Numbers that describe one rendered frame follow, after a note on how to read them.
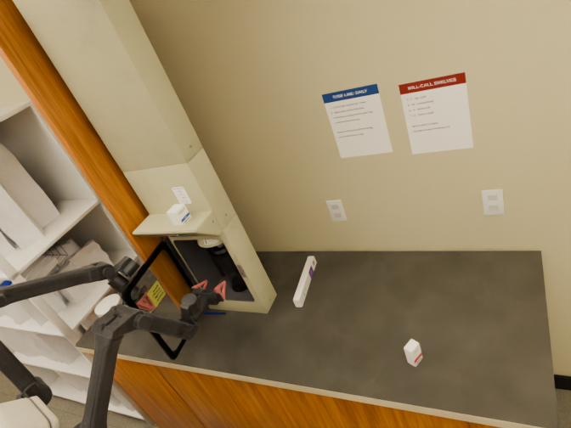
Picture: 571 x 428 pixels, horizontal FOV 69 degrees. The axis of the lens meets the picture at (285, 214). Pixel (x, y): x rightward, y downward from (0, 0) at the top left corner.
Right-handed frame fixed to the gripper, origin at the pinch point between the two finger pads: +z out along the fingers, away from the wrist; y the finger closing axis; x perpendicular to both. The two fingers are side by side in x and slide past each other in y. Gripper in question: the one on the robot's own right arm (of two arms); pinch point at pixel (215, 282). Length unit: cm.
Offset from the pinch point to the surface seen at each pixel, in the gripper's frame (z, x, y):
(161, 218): 0.1, -34.8, 7.8
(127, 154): 4, -61, 9
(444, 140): 46, -28, -91
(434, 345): -4, 22, -85
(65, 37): 4, -102, 5
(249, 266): 7.0, -3.0, -15.2
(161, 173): 4, -52, -1
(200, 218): -1.2, -34.9, -12.5
